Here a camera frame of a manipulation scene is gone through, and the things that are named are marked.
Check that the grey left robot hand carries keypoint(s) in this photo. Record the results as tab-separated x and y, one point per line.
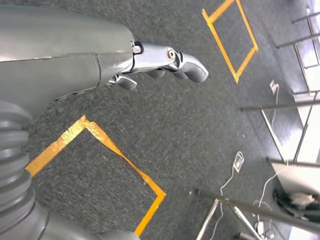
62	59

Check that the black backpack with pompom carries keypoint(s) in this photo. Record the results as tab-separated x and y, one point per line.
287	198

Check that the white desk metal frame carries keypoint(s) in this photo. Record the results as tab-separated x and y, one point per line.
312	79

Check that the yellow floor tape square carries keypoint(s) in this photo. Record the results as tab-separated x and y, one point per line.
221	43
75	127

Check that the white plug adapter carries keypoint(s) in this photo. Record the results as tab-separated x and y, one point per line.
238	161
273	86

